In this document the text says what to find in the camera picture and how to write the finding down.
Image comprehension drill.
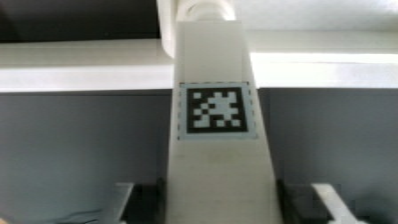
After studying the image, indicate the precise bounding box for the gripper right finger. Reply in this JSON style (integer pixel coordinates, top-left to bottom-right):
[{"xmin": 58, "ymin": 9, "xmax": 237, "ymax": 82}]
[{"xmin": 312, "ymin": 183, "xmax": 363, "ymax": 224}]

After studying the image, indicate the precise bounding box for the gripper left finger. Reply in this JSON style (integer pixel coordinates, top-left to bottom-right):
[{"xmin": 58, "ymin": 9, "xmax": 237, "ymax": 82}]
[{"xmin": 99, "ymin": 183, "xmax": 134, "ymax": 224}]

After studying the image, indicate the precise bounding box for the white desk top tray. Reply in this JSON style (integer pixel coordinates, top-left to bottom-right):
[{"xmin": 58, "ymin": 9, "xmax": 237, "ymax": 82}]
[{"xmin": 0, "ymin": 0, "xmax": 398, "ymax": 93}]

